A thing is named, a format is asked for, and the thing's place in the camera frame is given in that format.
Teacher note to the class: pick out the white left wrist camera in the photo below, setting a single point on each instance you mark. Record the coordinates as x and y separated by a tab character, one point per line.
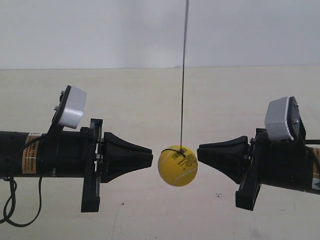
69	111

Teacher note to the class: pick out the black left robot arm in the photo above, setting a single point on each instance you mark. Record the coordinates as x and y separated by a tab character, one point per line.
34	155

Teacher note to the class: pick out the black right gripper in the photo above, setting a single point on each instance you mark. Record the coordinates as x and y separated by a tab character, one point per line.
242	160

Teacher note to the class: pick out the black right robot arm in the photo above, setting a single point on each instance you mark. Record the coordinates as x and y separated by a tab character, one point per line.
292	165

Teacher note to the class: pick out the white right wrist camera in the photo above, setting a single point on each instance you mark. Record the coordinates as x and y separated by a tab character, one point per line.
283	121

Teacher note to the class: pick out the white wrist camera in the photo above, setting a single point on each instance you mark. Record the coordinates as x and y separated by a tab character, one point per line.
69	111
283	121

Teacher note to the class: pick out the yellow tennis ball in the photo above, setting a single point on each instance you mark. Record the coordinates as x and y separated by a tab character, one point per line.
177	165

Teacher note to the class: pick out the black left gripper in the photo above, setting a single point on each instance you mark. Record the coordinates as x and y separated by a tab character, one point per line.
124	157

